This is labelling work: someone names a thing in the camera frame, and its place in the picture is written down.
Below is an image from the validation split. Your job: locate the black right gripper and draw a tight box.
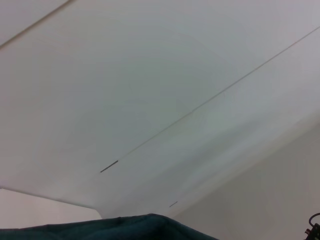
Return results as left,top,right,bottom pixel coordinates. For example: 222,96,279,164
304,225,320,238

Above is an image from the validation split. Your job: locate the dark teal fabric lunch bag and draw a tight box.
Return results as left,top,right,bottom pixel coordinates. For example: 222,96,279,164
0,213,221,240

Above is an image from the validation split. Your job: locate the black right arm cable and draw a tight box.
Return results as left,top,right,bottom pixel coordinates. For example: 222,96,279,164
308,212,320,226

